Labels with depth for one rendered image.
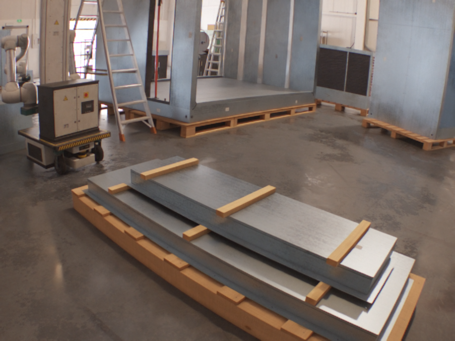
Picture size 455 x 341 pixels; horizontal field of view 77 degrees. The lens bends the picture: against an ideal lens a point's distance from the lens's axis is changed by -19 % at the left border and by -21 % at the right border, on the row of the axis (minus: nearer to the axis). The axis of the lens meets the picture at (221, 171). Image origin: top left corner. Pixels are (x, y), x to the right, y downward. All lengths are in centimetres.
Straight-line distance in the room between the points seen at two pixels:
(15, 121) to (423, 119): 620
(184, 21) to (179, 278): 343
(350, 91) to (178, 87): 454
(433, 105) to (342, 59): 278
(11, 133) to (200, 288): 321
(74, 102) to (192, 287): 218
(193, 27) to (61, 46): 167
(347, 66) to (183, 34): 450
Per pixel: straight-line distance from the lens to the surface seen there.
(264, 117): 571
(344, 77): 806
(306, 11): 744
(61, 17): 372
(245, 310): 156
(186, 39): 447
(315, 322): 151
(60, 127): 330
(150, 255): 193
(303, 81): 738
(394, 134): 626
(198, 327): 165
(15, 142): 435
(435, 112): 621
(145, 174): 214
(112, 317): 171
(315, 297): 146
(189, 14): 448
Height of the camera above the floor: 120
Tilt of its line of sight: 21 degrees down
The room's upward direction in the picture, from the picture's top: 4 degrees clockwise
